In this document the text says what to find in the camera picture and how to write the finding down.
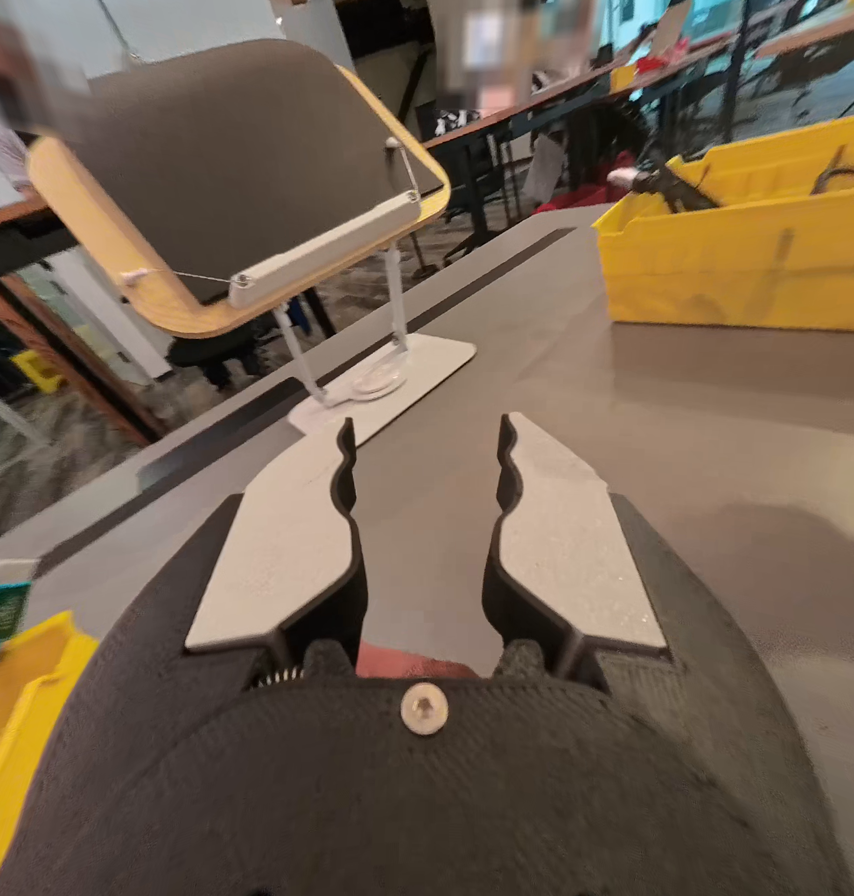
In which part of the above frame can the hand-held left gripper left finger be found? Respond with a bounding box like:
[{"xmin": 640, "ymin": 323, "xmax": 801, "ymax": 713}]
[{"xmin": 187, "ymin": 418, "xmax": 365, "ymax": 659}]

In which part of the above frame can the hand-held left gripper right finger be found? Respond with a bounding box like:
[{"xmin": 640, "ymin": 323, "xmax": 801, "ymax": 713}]
[{"xmin": 483, "ymin": 413, "xmax": 669, "ymax": 659}]

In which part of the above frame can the black office chair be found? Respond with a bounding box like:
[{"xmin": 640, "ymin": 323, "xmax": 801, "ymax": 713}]
[{"xmin": 168, "ymin": 287, "xmax": 323, "ymax": 393}]

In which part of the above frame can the green and white box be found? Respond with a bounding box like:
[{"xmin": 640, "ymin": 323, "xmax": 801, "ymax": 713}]
[{"xmin": 0, "ymin": 560, "xmax": 39, "ymax": 659}]

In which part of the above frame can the yellow plastic bin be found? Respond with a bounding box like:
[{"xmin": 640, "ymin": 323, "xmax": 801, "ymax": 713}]
[
  {"xmin": 0, "ymin": 612, "xmax": 99, "ymax": 876},
  {"xmin": 595, "ymin": 112, "xmax": 854, "ymax": 333}
]

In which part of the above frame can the grey panel with wooden rim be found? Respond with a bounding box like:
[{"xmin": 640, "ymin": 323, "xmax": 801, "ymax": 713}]
[{"xmin": 28, "ymin": 40, "xmax": 452, "ymax": 340}]

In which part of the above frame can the black tool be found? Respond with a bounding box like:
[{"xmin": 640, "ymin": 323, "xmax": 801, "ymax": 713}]
[{"xmin": 609, "ymin": 157, "xmax": 722, "ymax": 214}]

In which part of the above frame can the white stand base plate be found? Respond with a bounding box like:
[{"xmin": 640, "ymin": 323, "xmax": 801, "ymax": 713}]
[{"xmin": 287, "ymin": 334, "xmax": 477, "ymax": 446}]

